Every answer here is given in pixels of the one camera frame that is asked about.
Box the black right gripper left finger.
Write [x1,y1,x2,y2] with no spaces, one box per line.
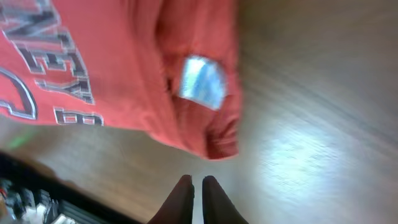
[147,175,195,224]

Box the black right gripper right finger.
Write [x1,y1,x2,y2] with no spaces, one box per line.
[202,175,248,224]

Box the orange red t-shirt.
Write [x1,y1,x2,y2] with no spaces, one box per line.
[1,0,242,160]

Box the black equipment rack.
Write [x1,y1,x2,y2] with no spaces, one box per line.
[1,152,138,224]

